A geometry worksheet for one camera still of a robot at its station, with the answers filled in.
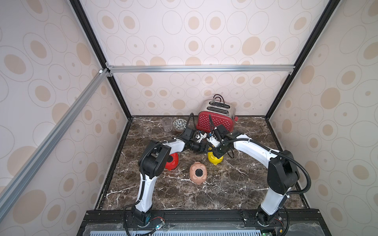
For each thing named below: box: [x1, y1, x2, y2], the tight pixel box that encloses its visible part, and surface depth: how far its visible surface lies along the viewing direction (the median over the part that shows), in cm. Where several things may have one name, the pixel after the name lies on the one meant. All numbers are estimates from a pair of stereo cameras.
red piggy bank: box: [165, 152, 179, 171], surface depth 87 cm
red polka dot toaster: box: [196, 100, 239, 132], surface depth 102 cm
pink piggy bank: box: [189, 161, 208, 185], surface depth 83 cm
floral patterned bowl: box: [172, 118, 188, 132], surface depth 115 cm
